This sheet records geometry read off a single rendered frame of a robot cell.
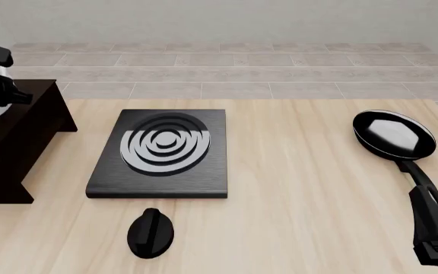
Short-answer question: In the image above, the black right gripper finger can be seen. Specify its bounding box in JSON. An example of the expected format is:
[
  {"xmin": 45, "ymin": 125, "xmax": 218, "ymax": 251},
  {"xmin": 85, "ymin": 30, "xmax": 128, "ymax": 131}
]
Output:
[{"xmin": 408, "ymin": 185, "xmax": 438, "ymax": 247}]

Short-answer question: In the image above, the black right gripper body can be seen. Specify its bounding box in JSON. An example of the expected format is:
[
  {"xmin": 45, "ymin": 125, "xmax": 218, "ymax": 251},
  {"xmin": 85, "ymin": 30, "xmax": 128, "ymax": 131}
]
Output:
[{"xmin": 412, "ymin": 235, "xmax": 438, "ymax": 269}]

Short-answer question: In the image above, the dark wooden cabinet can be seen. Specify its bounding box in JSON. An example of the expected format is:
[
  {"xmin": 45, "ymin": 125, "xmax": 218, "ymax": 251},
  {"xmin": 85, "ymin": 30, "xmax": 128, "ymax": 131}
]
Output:
[{"xmin": 0, "ymin": 78, "xmax": 78, "ymax": 206}]

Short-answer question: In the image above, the black frying pan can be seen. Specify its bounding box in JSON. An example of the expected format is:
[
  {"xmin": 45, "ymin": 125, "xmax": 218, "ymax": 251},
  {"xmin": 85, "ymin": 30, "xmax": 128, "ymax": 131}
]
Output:
[{"xmin": 352, "ymin": 110, "xmax": 438, "ymax": 211}]

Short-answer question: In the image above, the flat black stove plate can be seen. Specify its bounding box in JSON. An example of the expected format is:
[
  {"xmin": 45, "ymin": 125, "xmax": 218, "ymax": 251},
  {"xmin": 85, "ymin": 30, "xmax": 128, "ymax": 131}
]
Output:
[{"xmin": 85, "ymin": 108, "xmax": 230, "ymax": 200}]

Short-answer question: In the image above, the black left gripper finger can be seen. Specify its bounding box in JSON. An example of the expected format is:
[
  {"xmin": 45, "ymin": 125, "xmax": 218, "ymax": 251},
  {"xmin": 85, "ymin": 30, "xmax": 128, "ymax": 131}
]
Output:
[{"xmin": 12, "ymin": 84, "xmax": 34, "ymax": 106}]

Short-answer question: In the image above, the round black stove knob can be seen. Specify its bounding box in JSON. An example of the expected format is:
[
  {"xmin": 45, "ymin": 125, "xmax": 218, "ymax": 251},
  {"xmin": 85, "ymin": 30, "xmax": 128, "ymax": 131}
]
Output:
[{"xmin": 126, "ymin": 207, "xmax": 175, "ymax": 260}]

